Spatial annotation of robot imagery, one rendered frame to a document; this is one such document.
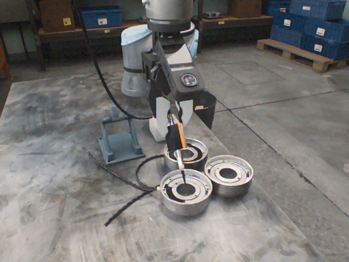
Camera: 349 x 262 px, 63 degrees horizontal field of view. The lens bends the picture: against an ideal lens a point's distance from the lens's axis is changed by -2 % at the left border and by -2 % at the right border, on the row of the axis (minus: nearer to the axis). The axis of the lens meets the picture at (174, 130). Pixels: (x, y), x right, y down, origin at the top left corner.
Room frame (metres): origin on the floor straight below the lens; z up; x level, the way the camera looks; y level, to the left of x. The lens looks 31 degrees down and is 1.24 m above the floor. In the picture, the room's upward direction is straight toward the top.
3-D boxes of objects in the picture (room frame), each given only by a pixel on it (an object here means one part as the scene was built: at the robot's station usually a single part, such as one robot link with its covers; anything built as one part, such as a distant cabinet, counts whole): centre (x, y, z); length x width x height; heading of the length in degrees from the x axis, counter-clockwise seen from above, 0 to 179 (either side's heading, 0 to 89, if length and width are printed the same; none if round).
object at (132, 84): (1.03, 0.13, 0.85); 0.15 x 0.15 x 0.10
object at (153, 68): (0.50, 0.01, 1.09); 0.09 x 0.08 x 0.12; 22
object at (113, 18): (4.04, 0.98, 0.56); 0.52 x 0.38 x 0.22; 107
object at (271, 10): (4.99, -1.66, 0.56); 0.52 x 0.38 x 0.22; 107
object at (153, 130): (0.71, 0.03, 0.82); 0.08 x 0.07 x 0.05; 20
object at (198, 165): (0.57, -0.03, 0.82); 0.10 x 0.10 x 0.04
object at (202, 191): (0.44, -0.02, 0.82); 0.08 x 0.08 x 0.02
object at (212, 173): (0.50, -0.12, 0.82); 0.08 x 0.08 x 0.02
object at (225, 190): (0.50, -0.12, 0.82); 0.10 x 0.10 x 0.04
